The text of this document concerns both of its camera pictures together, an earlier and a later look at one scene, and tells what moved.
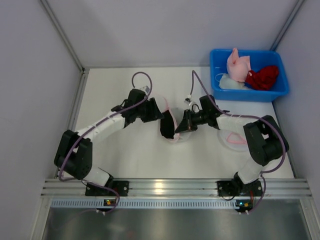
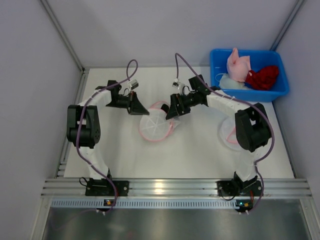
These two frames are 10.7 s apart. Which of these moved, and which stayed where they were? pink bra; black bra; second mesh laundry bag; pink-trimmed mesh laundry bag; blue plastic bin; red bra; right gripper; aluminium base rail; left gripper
Moved: right gripper; left gripper; black bra; pink-trimmed mesh laundry bag
Stayed: blue plastic bin; pink bra; second mesh laundry bag; red bra; aluminium base rail
